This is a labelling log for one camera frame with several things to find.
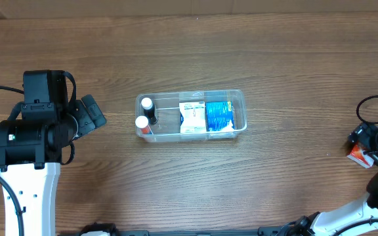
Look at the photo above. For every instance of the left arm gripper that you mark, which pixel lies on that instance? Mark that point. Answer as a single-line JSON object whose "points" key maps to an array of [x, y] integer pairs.
{"points": [[88, 113]]}

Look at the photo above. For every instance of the red small box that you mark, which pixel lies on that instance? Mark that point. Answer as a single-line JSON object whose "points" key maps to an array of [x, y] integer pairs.
{"points": [[358, 153]]}

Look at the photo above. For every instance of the orange tube white cap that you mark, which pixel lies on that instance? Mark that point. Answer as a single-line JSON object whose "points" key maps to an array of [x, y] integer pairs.
{"points": [[143, 124]]}

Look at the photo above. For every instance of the black bottle white cap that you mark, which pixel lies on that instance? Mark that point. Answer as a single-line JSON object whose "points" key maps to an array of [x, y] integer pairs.
{"points": [[149, 110]]}

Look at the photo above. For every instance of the white bandage box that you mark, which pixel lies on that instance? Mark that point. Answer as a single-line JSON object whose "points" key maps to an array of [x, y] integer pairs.
{"points": [[192, 117]]}

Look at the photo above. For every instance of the blue lozenge box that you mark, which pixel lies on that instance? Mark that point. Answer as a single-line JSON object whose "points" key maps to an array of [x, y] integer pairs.
{"points": [[220, 116]]}

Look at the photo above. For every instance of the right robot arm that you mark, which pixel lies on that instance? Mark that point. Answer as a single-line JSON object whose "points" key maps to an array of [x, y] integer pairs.
{"points": [[359, 216]]}

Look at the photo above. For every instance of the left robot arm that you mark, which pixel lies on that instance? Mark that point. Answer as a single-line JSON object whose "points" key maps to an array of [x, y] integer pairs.
{"points": [[31, 142]]}

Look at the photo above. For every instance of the clear plastic container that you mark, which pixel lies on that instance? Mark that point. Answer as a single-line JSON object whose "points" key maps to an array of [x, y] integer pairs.
{"points": [[167, 128]]}

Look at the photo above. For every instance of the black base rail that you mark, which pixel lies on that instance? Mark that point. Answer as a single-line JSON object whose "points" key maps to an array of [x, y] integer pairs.
{"points": [[261, 231]]}

